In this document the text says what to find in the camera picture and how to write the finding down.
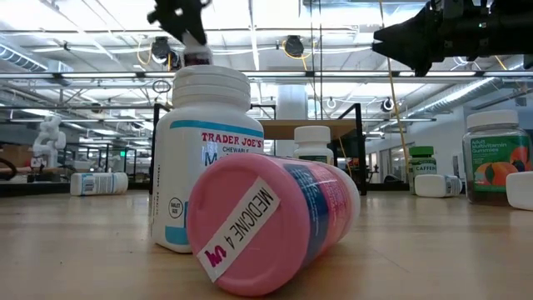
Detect white Trader Joe's pill bottle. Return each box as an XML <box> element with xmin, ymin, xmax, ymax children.
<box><xmin>505</xmin><ymin>171</ymin><xmax>533</xmax><ymax>212</ymax></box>
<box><xmin>150</xmin><ymin>65</ymin><xmax>267</xmax><ymax>254</ymax></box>
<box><xmin>69</xmin><ymin>172</ymin><xmax>129</xmax><ymax>198</ymax></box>
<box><xmin>413</xmin><ymin>173</ymin><xmax>464</xmax><ymax>199</ymax></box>
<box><xmin>293</xmin><ymin>125</ymin><xmax>335</xmax><ymax>166</ymax></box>

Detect black perforated computer case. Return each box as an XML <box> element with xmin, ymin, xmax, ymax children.
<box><xmin>331</xmin><ymin>132</ymin><xmax>360</xmax><ymax>184</ymax></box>

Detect clear gummies bottle white cap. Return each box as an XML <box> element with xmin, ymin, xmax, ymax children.
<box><xmin>461</xmin><ymin>109</ymin><xmax>533</xmax><ymax>205</ymax></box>

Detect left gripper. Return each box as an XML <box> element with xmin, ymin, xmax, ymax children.
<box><xmin>146</xmin><ymin>0</ymin><xmax>212</xmax><ymax>46</ymax></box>

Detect thin yellow cable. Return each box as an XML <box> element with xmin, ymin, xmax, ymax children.
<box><xmin>336</xmin><ymin>136</ymin><xmax>354</xmax><ymax>178</ymax></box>

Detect black hanging cable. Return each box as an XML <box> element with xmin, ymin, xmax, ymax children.
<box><xmin>309</xmin><ymin>0</ymin><xmax>315</xmax><ymax>121</ymax></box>
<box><xmin>318</xmin><ymin>0</ymin><xmax>324</xmax><ymax>121</ymax></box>

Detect black metal rig frame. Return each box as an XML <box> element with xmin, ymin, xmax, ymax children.
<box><xmin>0</xmin><ymin>179</ymin><xmax>417</xmax><ymax>198</ymax></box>

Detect pink bottle white cap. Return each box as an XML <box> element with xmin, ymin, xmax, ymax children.
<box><xmin>186</xmin><ymin>152</ymin><xmax>361</xmax><ymax>298</ymax></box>

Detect yellow hanging cable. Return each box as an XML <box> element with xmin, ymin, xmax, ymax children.
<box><xmin>377</xmin><ymin>0</ymin><xmax>414</xmax><ymax>184</ymax></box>

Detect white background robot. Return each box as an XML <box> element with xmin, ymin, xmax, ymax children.
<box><xmin>32</xmin><ymin>114</ymin><xmax>67</xmax><ymax>170</ymax></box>

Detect brown cardboard box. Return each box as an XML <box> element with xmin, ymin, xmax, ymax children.
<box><xmin>0</xmin><ymin>143</ymin><xmax>33</xmax><ymax>168</ymax></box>

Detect long ceiling light strip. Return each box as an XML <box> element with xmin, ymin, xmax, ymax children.
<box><xmin>0</xmin><ymin>69</ymin><xmax>533</xmax><ymax>80</ymax></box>

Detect silver ventilation duct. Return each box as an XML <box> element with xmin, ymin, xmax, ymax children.
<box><xmin>0</xmin><ymin>43</ymin><xmax>49</xmax><ymax>73</ymax></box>
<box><xmin>410</xmin><ymin>70</ymin><xmax>521</xmax><ymax>120</ymax></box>

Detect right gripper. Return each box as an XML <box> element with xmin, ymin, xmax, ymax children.
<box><xmin>372</xmin><ymin>0</ymin><xmax>496</xmax><ymax>78</ymax></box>

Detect wooden shelf black metal legs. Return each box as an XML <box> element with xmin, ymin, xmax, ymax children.
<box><xmin>148</xmin><ymin>101</ymin><xmax>368</xmax><ymax>197</ymax></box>

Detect black wire loop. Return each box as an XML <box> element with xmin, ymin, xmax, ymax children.
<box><xmin>152</xmin><ymin>78</ymin><xmax>172</xmax><ymax>95</ymax></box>

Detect black curved hose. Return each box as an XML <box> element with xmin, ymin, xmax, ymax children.
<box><xmin>0</xmin><ymin>157</ymin><xmax>20</xmax><ymax>182</ymax></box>

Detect green-capped caffeine bottle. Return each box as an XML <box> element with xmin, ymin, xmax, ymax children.
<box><xmin>407</xmin><ymin>145</ymin><xmax>438</xmax><ymax>195</ymax></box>

